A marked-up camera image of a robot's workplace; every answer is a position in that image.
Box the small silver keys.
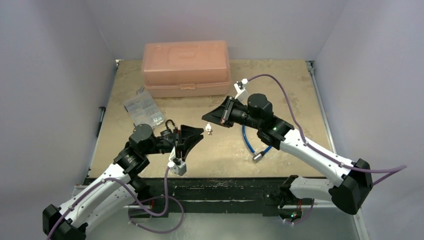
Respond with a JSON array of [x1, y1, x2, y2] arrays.
[[205, 122, 213, 136]]

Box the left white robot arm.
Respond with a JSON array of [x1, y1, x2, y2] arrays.
[[42, 123, 204, 240]]

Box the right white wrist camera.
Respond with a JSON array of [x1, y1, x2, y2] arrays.
[[233, 78, 249, 103]]

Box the orange plastic toolbox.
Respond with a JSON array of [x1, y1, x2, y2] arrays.
[[141, 40, 233, 98]]

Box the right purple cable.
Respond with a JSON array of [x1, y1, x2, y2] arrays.
[[246, 73, 408, 186]]

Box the clear plastic parts box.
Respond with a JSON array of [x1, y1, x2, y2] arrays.
[[124, 91, 165, 129]]

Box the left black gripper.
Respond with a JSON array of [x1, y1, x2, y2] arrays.
[[142, 125, 203, 161]]

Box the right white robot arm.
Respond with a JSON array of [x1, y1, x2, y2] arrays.
[[201, 93, 374, 215]]

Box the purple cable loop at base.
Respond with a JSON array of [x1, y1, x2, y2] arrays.
[[127, 195, 185, 235]]

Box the blue cable lock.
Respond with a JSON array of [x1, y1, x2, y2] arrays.
[[241, 125, 273, 164]]

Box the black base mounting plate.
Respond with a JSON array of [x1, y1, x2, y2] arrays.
[[82, 177, 332, 220]]

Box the black padlock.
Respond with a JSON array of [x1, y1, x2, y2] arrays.
[[160, 119, 176, 137]]

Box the black tool beside table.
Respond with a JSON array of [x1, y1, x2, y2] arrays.
[[96, 106, 106, 138]]

